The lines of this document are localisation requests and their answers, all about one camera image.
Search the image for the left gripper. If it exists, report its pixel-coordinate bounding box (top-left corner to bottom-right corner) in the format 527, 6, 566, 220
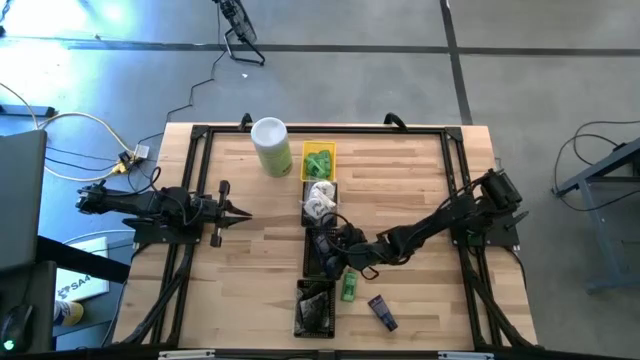
193, 179, 254, 249

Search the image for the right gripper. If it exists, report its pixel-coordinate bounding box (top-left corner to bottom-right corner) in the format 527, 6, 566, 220
319, 227, 387, 281

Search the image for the dark blue shave butter tube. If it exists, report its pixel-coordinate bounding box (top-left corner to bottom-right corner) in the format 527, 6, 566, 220
367, 294, 399, 333
312, 234, 331, 262
322, 247, 340, 276

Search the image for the clear bag with black disc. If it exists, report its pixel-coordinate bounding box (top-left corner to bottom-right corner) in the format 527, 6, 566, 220
299, 282, 331, 307
298, 294, 330, 326

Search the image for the clear vanity pack bag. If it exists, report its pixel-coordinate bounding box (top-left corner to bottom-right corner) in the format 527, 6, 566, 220
301, 197, 337, 224

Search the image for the white round vanity pack bag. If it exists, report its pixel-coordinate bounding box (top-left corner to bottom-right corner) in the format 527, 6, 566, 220
308, 180, 336, 201

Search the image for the clear bag with black mesh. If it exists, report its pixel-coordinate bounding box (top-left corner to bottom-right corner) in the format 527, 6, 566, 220
295, 312, 331, 337

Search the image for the black plastic basket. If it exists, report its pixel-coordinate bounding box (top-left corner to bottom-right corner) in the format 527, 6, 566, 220
301, 227, 342, 280
300, 180, 339, 229
293, 278, 337, 340

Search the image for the green white wipes canister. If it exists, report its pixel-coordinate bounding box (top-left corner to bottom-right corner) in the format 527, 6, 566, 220
249, 116, 294, 179

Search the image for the yellow plastic basket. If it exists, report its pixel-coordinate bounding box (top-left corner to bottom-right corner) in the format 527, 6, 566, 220
300, 140, 338, 183

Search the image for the white cardboard box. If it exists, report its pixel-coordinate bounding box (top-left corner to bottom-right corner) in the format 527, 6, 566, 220
53, 236, 111, 303

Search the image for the black floor fan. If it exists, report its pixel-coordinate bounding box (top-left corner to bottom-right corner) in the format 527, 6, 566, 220
212, 0, 267, 67

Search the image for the black desk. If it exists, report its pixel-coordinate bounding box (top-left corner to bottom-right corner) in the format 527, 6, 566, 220
0, 234, 132, 354

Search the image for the dark grey monitor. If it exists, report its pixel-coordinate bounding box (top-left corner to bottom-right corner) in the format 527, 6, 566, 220
0, 128, 49, 274

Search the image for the black computer mouse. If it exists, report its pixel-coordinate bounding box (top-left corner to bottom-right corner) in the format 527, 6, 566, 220
0, 303, 34, 354

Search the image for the black fan cable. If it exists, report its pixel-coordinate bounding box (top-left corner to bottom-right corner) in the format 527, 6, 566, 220
135, 4, 224, 147

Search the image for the black aluminium table frame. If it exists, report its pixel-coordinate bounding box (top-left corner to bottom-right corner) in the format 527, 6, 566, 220
114, 123, 536, 351

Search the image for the white bracket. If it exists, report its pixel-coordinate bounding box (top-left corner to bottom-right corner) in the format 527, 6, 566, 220
438, 351, 495, 360
158, 349, 216, 360

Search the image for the cream cable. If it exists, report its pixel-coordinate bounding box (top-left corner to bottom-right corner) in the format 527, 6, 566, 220
0, 82, 137, 184

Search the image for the black floor cable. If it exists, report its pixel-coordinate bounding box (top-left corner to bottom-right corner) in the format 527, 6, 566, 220
552, 118, 640, 214

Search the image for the blue metal frame table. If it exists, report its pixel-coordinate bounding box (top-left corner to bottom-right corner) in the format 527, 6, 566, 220
552, 137, 640, 294

